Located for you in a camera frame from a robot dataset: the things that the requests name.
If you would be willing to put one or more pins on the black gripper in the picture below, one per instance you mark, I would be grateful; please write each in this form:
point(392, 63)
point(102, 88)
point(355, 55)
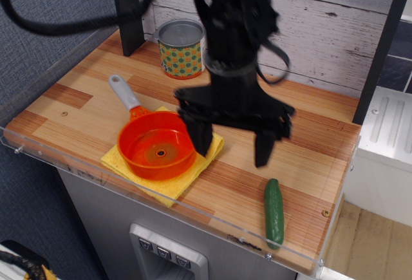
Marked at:
point(234, 98)

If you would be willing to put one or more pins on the green toy cucumber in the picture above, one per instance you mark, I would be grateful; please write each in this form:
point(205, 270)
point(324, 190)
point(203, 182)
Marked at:
point(274, 214)

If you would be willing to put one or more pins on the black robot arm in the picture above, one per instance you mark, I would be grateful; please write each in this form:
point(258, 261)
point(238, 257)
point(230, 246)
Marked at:
point(235, 31)

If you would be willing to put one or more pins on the yellow folded cloth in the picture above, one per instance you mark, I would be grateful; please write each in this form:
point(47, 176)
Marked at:
point(169, 190)

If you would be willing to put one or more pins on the patterned tin can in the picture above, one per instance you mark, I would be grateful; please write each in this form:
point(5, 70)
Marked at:
point(181, 45)

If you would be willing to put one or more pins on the grey toy fridge cabinet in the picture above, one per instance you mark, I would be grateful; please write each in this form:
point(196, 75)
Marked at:
point(107, 214)

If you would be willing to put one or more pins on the silver dispenser button panel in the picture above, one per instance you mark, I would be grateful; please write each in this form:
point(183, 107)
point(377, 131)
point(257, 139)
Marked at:
point(162, 258)

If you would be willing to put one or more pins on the white toy sink unit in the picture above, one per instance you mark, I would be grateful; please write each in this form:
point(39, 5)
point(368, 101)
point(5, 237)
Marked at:
point(379, 177)

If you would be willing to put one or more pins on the clear acrylic front guard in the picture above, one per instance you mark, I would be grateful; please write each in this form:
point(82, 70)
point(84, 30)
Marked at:
point(227, 197)

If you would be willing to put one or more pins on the yellow object at corner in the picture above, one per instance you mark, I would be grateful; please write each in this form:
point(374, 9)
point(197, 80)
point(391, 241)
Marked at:
point(39, 272)

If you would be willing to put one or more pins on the orange pan with grey handle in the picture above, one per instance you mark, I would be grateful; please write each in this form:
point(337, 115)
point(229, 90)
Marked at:
point(154, 144)

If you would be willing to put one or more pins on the black left upright post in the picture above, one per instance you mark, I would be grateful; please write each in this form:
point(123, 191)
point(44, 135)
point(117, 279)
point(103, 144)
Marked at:
point(131, 34)

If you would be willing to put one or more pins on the black upright post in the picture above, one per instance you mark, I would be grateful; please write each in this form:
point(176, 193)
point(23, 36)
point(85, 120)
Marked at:
point(386, 38)
point(131, 34)

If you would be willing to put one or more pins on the black right upright post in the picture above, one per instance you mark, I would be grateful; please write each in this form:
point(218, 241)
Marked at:
point(386, 38)

